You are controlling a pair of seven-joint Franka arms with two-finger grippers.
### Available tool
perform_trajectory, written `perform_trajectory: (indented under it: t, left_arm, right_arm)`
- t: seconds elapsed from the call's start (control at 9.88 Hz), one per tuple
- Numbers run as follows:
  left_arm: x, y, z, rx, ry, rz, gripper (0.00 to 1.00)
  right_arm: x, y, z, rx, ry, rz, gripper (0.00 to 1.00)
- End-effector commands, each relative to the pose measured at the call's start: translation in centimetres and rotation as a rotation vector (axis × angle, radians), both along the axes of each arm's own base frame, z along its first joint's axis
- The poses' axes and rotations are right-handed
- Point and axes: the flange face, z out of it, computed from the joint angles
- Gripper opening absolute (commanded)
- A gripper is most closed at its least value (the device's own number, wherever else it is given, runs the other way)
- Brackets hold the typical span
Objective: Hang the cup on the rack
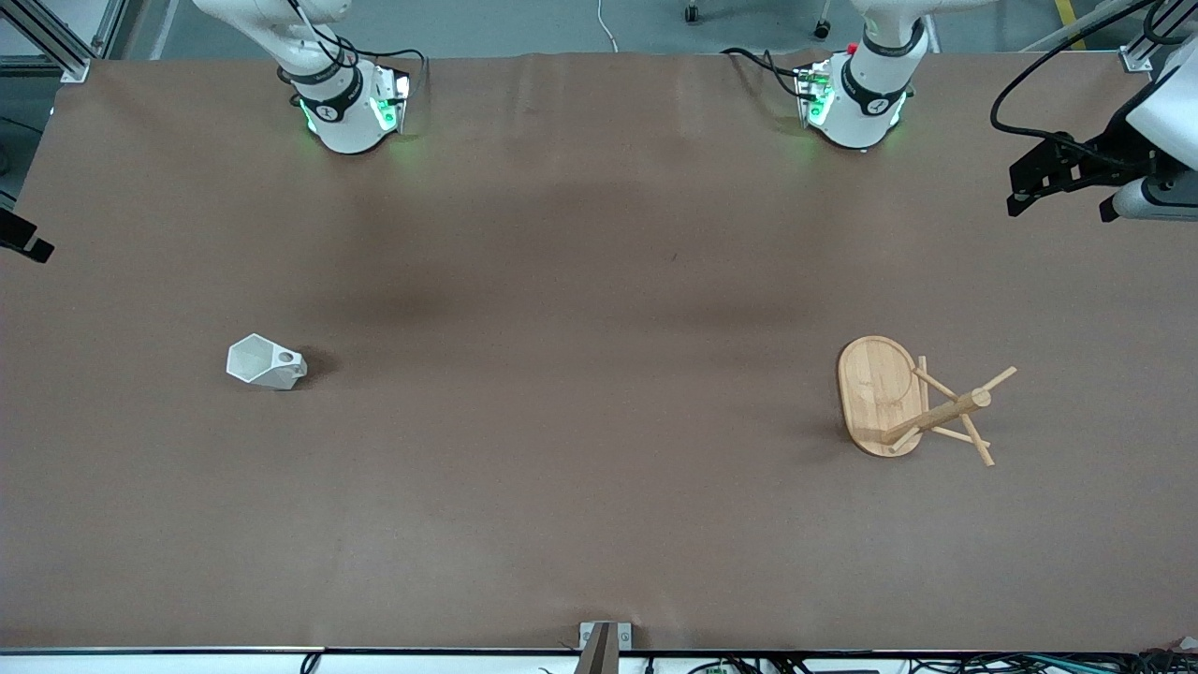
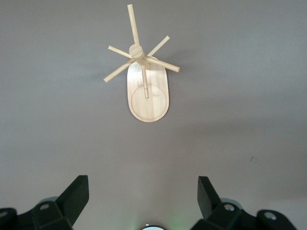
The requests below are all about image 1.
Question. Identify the brown table cover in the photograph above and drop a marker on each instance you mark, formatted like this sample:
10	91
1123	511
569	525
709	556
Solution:
580	421

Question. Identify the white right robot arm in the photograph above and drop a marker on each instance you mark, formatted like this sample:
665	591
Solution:
346	122

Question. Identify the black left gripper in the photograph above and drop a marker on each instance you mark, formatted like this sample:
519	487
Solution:
1119	148

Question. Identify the metal edge bracket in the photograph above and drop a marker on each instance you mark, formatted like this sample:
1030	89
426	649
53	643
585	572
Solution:
625	637

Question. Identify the bamboo cup rack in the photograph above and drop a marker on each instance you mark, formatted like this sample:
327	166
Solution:
875	384

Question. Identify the upright aluminium frame profile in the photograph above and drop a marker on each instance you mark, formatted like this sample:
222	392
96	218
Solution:
110	28

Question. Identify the white faceted cup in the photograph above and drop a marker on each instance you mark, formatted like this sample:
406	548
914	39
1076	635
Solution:
253	360

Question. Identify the aluminium corner frame profile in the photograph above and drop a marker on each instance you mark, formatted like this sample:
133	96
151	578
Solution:
1136	58

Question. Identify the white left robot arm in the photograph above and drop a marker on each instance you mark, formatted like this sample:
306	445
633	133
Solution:
866	112

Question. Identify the slanted aluminium frame profile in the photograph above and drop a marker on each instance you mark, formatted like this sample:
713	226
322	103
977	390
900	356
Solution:
51	45

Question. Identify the brown post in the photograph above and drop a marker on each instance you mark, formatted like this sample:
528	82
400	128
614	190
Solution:
597	655

